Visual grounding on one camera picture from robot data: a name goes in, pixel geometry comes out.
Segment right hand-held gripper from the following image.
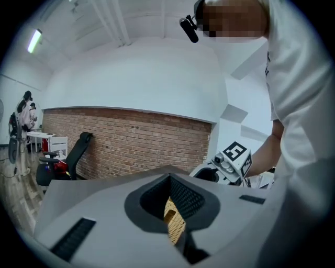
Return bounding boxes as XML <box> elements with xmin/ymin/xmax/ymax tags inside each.
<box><xmin>188</xmin><ymin>141</ymin><xmax>253</xmax><ymax>186</ymax></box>

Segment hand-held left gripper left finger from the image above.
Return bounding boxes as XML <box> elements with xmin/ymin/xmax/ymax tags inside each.
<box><xmin>35</xmin><ymin>173</ymin><xmax>189</xmax><ymax>268</ymax></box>

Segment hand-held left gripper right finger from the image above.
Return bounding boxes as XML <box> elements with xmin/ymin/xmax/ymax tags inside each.
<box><xmin>170</xmin><ymin>173</ymin><xmax>285</xmax><ymax>268</ymax></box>

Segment wicker basket organizer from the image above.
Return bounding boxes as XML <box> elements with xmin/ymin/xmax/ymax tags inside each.
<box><xmin>163</xmin><ymin>196</ymin><xmax>187</xmax><ymax>245</ymax></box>

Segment person's right forearm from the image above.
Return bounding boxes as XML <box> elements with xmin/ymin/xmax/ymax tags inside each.
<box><xmin>245</xmin><ymin>119</ymin><xmax>285</xmax><ymax>179</ymax></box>

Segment black office chair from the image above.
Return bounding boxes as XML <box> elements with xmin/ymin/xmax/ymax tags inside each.
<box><xmin>36</xmin><ymin>131</ymin><xmax>94</xmax><ymax>187</ymax></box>

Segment white slatted chair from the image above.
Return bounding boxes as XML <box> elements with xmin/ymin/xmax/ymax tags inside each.
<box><xmin>49</xmin><ymin>136</ymin><xmax>69</xmax><ymax>161</ymax></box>

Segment white table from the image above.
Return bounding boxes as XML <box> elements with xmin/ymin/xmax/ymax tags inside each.
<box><xmin>26</xmin><ymin>131</ymin><xmax>57</xmax><ymax>154</ymax></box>

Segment dark grey standing fan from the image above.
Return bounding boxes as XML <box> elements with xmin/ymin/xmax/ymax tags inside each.
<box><xmin>7</xmin><ymin>136</ymin><xmax>20</xmax><ymax>165</ymax></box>

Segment person's white t-shirt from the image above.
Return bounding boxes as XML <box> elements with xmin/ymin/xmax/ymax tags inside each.
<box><xmin>245</xmin><ymin>0</ymin><xmax>335</xmax><ymax>268</ymax></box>

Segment black and red bag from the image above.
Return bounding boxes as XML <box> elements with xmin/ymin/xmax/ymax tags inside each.
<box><xmin>9</xmin><ymin>111</ymin><xmax>20</xmax><ymax>138</ymax></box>

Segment person's head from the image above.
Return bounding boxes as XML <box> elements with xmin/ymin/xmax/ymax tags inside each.
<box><xmin>203</xmin><ymin>0</ymin><xmax>271</xmax><ymax>40</ymax></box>

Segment white ceiling pipes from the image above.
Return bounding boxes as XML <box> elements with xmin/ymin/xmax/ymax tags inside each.
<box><xmin>87</xmin><ymin>0</ymin><xmax>131</xmax><ymax>48</ymax></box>

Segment fluorescent ceiling light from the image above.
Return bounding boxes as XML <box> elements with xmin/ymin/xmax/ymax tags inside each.
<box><xmin>27</xmin><ymin>28</ymin><xmax>43</xmax><ymax>55</ymax></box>

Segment black head-worn camera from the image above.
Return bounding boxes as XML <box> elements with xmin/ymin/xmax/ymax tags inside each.
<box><xmin>178</xmin><ymin>0</ymin><xmax>208</xmax><ymax>44</ymax></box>

